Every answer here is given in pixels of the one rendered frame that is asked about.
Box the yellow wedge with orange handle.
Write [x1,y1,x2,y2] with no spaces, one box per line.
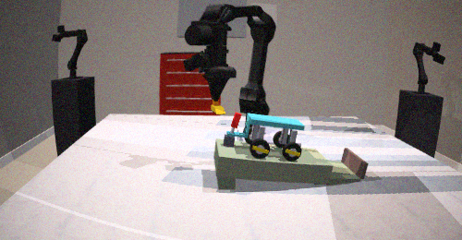
[211,100,225,114]

